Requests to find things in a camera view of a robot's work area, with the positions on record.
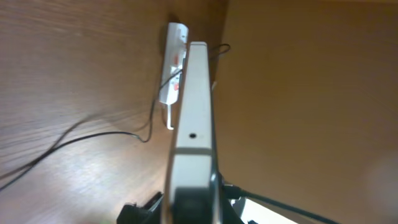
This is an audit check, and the black USB charging cable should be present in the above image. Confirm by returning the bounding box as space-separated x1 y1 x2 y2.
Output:
0 43 231 192

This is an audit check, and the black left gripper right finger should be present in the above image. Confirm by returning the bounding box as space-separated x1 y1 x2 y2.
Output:
212 171 243 224

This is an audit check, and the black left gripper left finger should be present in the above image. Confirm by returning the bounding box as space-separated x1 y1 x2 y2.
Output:
116 192 163 224

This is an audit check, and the white power strip cord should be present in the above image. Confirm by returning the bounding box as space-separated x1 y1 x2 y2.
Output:
165 103 175 131

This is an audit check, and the black Samsung Galaxy smartphone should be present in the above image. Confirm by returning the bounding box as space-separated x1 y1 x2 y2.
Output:
160 42 222 223

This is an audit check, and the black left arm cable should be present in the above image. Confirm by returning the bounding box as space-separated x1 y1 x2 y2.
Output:
223 184 343 224

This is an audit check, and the white power strip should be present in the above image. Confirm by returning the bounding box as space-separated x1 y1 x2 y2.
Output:
159 22 188 105

